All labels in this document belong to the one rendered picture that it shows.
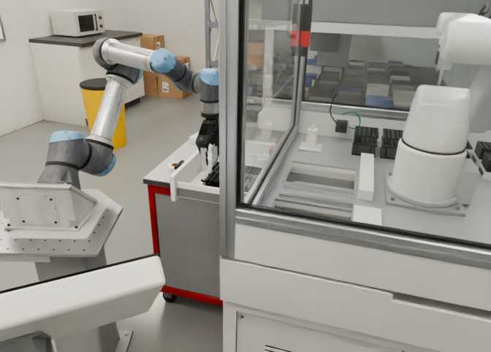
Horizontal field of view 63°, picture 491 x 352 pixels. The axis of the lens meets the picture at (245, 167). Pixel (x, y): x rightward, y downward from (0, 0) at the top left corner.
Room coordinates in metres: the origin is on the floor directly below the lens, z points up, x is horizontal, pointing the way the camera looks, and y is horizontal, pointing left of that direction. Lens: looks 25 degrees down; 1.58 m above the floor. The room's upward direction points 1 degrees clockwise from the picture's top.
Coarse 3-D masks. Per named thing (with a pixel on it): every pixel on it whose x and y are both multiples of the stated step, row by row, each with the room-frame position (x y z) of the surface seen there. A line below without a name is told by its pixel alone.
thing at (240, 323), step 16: (224, 304) 0.82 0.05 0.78; (224, 320) 0.82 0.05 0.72; (240, 320) 0.81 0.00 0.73; (256, 320) 0.80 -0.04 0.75; (272, 320) 0.79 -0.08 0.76; (288, 320) 0.77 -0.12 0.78; (304, 320) 0.76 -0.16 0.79; (224, 336) 0.82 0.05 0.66; (240, 336) 0.81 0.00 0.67; (256, 336) 0.80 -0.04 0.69; (272, 336) 0.79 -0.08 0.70; (288, 336) 0.78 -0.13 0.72; (304, 336) 0.77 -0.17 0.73; (320, 336) 0.75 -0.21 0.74; (336, 336) 0.74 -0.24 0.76; (352, 336) 0.73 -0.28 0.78; (368, 336) 0.72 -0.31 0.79
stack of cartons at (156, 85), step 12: (144, 36) 5.89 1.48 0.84; (156, 36) 5.92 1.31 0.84; (156, 48) 5.83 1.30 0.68; (180, 60) 5.68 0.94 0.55; (144, 72) 5.84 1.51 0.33; (144, 84) 5.84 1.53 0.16; (156, 84) 5.79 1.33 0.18; (168, 84) 5.72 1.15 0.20; (168, 96) 5.72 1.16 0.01; (180, 96) 5.65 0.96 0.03
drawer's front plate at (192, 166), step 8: (192, 160) 1.46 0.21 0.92; (200, 160) 1.54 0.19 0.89; (184, 168) 1.38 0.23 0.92; (192, 168) 1.45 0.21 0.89; (200, 168) 1.53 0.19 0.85; (176, 176) 1.31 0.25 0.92; (184, 176) 1.38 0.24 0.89; (192, 176) 1.45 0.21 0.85; (176, 184) 1.31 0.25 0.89; (176, 192) 1.31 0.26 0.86; (176, 200) 1.30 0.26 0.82
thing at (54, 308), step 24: (120, 264) 0.47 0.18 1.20; (144, 264) 0.47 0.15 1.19; (24, 288) 0.41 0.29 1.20; (48, 288) 0.42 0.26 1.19; (72, 288) 0.43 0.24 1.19; (96, 288) 0.43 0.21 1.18; (120, 288) 0.44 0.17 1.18; (144, 288) 0.45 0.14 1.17; (0, 312) 0.38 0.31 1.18; (24, 312) 0.39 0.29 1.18; (48, 312) 0.40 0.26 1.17; (72, 312) 0.41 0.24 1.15; (96, 312) 0.47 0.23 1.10; (120, 312) 0.53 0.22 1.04; (144, 312) 0.62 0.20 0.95; (0, 336) 0.39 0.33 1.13; (24, 336) 0.43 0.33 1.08; (48, 336) 0.50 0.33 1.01
